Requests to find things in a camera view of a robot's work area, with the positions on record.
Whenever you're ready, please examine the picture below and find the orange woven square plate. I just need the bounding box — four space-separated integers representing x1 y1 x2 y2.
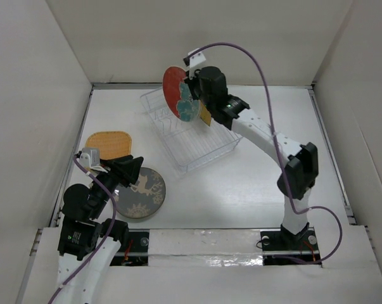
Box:
85 131 132 160

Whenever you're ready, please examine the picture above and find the grey reindeer round plate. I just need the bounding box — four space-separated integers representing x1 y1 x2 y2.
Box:
114 167 167 220

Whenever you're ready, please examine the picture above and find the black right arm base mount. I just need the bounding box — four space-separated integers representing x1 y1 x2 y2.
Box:
255 229 321 266

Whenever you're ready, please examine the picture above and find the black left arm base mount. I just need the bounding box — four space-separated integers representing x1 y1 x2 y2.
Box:
110 230 150 267

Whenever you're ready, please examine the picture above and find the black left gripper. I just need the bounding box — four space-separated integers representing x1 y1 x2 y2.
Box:
90 153 143 217

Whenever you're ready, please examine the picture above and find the red plate with teal flower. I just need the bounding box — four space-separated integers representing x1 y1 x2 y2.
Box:
162 66 200 122

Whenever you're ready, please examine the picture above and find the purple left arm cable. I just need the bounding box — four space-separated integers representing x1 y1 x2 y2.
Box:
48 155 118 304

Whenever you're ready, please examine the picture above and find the yellow green-rimmed square plate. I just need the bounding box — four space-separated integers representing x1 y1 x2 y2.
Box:
199 105 212 127

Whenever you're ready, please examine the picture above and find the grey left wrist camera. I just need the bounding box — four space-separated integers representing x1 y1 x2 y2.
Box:
79 147 100 169

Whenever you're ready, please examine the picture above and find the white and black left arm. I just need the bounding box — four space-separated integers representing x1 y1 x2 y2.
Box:
49 148 144 303

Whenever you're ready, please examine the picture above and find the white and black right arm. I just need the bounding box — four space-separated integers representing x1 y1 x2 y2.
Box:
184 66 319 249

